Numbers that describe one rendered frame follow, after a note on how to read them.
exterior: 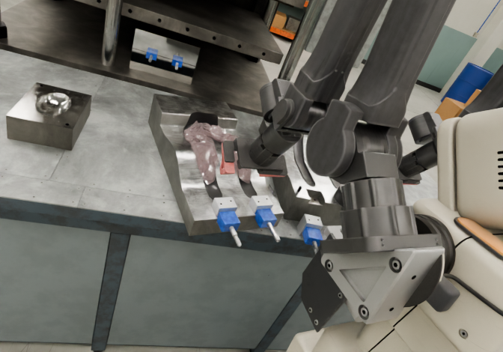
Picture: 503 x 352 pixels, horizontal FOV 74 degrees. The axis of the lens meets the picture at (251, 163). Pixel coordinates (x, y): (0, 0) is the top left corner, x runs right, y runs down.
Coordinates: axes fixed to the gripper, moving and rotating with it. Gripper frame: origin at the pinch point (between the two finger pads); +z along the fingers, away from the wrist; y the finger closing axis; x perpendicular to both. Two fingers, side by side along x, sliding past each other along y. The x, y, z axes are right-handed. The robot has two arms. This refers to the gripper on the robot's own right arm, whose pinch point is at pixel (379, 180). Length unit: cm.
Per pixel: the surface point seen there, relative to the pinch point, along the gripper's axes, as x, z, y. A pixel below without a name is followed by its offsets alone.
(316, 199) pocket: 0.9, 14.5, 11.6
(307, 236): 12.3, 12.0, 19.6
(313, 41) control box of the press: -81, 27, -18
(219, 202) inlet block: 3.6, 11.0, 44.4
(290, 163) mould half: -12.7, 19.1, 14.8
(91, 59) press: -75, 62, 73
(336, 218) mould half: 6.7, 14.5, 5.6
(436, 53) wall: -430, 247, -608
